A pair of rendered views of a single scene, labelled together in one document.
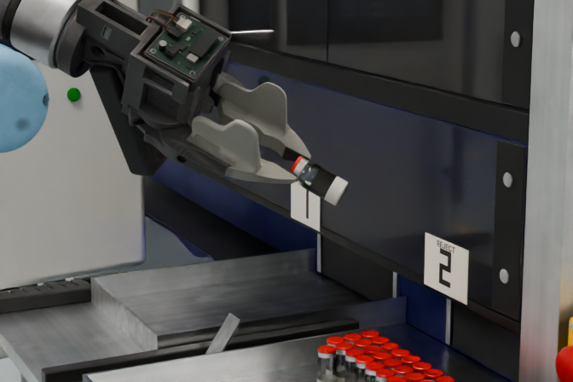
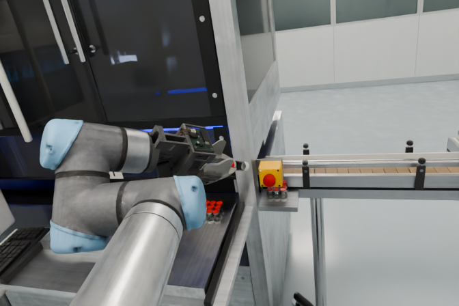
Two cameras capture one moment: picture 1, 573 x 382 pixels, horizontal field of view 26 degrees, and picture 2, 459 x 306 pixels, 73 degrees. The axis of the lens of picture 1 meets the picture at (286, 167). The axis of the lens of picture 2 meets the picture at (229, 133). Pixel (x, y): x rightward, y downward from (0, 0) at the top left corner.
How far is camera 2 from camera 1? 0.72 m
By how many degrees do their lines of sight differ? 46
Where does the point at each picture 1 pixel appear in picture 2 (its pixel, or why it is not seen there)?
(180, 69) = (207, 149)
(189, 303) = not seen: hidden behind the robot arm
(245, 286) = not seen: hidden behind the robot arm
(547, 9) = (229, 83)
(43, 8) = (139, 149)
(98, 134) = not seen: outside the picture
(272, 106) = (219, 147)
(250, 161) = (227, 171)
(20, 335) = (37, 281)
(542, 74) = (230, 103)
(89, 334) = (66, 261)
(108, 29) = (173, 145)
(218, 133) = (216, 166)
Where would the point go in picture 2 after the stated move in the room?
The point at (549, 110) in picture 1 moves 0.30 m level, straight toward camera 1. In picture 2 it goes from (235, 113) to (317, 134)
